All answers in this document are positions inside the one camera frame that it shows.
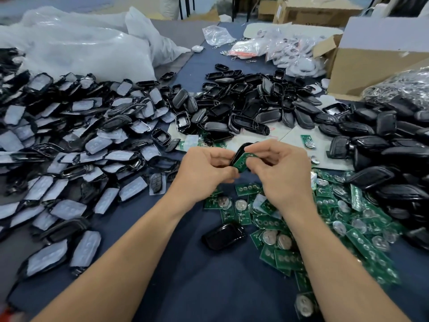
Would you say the person's left hand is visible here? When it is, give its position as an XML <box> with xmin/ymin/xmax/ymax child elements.
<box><xmin>169</xmin><ymin>145</ymin><xmax>240</xmax><ymax>205</ymax></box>

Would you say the person's right hand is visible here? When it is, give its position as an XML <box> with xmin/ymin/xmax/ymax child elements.
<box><xmin>244</xmin><ymin>139</ymin><xmax>316</xmax><ymax>215</ymax></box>

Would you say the small green circuit board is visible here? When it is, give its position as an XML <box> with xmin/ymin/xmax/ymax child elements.
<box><xmin>232</xmin><ymin>152</ymin><xmax>256</xmax><ymax>173</ymax></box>

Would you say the lone glossy black shell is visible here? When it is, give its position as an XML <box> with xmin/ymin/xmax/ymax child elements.
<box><xmin>201</xmin><ymin>220</ymin><xmax>248</xmax><ymax>252</ymax></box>

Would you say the pile of black shell halves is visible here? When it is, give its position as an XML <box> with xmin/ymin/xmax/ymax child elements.
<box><xmin>171</xmin><ymin>62</ymin><xmax>349</xmax><ymax>141</ymax></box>

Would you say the pile of green circuit boards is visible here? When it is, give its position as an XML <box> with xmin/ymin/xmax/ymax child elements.
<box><xmin>177</xmin><ymin>134</ymin><xmax>403</xmax><ymax>319</ymax></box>

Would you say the pile of assembled black fobs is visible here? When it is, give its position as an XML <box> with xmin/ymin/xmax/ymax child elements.
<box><xmin>328</xmin><ymin>96</ymin><xmax>429</xmax><ymax>249</ymax></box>

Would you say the pile of shells with pads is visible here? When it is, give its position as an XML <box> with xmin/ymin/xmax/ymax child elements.
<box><xmin>0</xmin><ymin>47</ymin><xmax>185</xmax><ymax>299</ymax></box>

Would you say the person's left forearm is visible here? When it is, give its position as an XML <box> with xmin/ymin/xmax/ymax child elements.
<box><xmin>32</xmin><ymin>191</ymin><xmax>195</xmax><ymax>322</ymax></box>

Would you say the person's right forearm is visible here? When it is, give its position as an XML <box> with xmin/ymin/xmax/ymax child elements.
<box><xmin>285</xmin><ymin>201</ymin><xmax>410</xmax><ymax>322</ymax></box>

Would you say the clear plastic film piece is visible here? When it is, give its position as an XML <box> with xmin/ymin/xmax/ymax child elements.
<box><xmin>251</xmin><ymin>193</ymin><xmax>276</xmax><ymax>215</ymax></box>

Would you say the heap of clear parts bags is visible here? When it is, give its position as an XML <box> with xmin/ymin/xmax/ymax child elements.
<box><xmin>265</xmin><ymin>30</ymin><xmax>326</xmax><ymax>79</ymax></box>

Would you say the clear bag with red label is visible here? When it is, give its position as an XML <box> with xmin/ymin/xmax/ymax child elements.
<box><xmin>227</xmin><ymin>38</ymin><xmax>269</xmax><ymax>59</ymax></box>

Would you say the large open cardboard box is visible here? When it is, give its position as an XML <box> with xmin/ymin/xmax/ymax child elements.
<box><xmin>313</xmin><ymin>17</ymin><xmax>429</xmax><ymax>101</ymax></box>

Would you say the small crumpled clear plastic bag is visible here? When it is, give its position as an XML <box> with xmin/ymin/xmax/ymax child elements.
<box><xmin>202</xmin><ymin>25</ymin><xmax>237</xmax><ymax>47</ymax></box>

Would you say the clear bag of metal parts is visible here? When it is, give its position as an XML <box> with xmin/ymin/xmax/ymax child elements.
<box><xmin>362</xmin><ymin>64</ymin><xmax>429</xmax><ymax>108</ymax></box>

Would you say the brown cardboard box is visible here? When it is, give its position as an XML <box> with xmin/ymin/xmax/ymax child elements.
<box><xmin>273</xmin><ymin>0</ymin><xmax>363</xmax><ymax>27</ymax></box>

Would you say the white sack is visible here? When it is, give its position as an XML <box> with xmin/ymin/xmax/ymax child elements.
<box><xmin>160</xmin><ymin>0</ymin><xmax>181</xmax><ymax>21</ymax></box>

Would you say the large white plastic bag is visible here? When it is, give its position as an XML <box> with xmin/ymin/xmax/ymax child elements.
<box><xmin>0</xmin><ymin>6</ymin><xmax>190</xmax><ymax>83</ymax></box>

